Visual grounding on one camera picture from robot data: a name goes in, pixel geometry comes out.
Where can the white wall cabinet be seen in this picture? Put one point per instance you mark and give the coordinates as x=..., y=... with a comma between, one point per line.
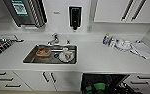
x=107, y=11

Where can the small green cup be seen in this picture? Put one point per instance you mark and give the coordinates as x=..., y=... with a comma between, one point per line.
x=88, y=89

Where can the white grey dish towel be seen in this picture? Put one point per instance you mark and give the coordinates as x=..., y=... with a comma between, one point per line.
x=145, y=50

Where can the small sink pump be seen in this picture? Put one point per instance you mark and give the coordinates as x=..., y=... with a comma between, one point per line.
x=68, y=42

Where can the steel paper towel dispenser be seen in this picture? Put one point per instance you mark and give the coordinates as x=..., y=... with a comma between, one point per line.
x=36, y=13

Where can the white drawer base cabinet wide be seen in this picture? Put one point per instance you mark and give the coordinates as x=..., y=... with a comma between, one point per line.
x=7, y=81

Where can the white drawer base cabinet narrow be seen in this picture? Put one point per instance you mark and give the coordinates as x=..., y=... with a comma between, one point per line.
x=146, y=81

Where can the white patterned plate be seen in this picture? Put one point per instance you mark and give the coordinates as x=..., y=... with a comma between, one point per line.
x=67, y=56

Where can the white cup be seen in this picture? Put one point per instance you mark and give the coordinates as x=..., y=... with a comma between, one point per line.
x=65, y=50

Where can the chrome faucet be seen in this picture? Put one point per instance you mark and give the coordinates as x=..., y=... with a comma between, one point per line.
x=53, y=39

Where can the small wall label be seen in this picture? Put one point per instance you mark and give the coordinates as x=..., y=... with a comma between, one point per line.
x=56, y=12

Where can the stainless steel dishwasher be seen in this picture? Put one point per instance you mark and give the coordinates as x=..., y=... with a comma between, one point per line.
x=104, y=79

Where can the dish rack with dishes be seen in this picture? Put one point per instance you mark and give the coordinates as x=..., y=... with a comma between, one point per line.
x=2, y=45

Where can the steel sink basin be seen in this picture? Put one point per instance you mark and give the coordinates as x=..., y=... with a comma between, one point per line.
x=29, y=59

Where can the black soap dispenser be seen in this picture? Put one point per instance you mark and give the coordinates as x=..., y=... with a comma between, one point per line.
x=74, y=17

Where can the white double door base cabinet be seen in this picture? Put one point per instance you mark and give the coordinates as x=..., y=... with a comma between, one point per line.
x=67, y=81

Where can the orange bowl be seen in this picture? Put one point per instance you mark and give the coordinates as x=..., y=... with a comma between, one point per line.
x=42, y=52

